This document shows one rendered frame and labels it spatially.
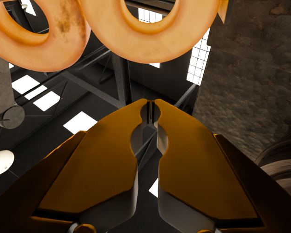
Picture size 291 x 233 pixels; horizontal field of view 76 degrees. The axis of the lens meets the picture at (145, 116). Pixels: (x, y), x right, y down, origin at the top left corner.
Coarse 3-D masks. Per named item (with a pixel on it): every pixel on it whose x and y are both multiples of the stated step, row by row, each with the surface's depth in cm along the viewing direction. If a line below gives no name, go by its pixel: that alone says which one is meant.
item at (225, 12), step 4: (224, 0) 19; (228, 0) 18; (232, 0) 18; (220, 4) 21; (224, 4) 19; (228, 4) 19; (232, 4) 19; (220, 8) 21; (224, 8) 19; (228, 8) 19; (232, 8) 19; (220, 12) 21; (224, 12) 20; (228, 12) 19; (220, 16) 21; (224, 16) 20; (228, 16) 19; (224, 20) 20; (228, 20) 20
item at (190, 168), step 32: (160, 128) 9; (192, 128) 9; (160, 160) 7; (192, 160) 7; (224, 160) 7; (160, 192) 6; (192, 192) 6; (224, 192) 6; (192, 224) 6; (224, 224) 5
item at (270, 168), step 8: (272, 152) 49; (280, 152) 46; (288, 152) 43; (264, 160) 50; (272, 160) 44; (280, 160) 42; (288, 160) 41; (264, 168) 46; (272, 168) 45; (280, 168) 43; (288, 168) 42; (272, 176) 46
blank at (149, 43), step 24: (96, 0) 21; (120, 0) 21; (192, 0) 20; (216, 0) 20; (96, 24) 23; (120, 24) 22; (144, 24) 24; (168, 24) 23; (192, 24) 22; (120, 48) 25; (144, 48) 25; (168, 48) 25
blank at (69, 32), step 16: (48, 0) 21; (64, 0) 21; (0, 16) 24; (48, 16) 22; (64, 16) 22; (80, 16) 22; (0, 32) 24; (16, 32) 25; (32, 32) 27; (48, 32) 24; (64, 32) 23; (80, 32) 23; (0, 48) 25; (16, 48) 25; (32, 48) 25; (48, 48) 25; (64, 48) 25; (80, 48) 25; (16, 64) 27; (32, 64) 27; (48, 64) 27; (64, 64) 27
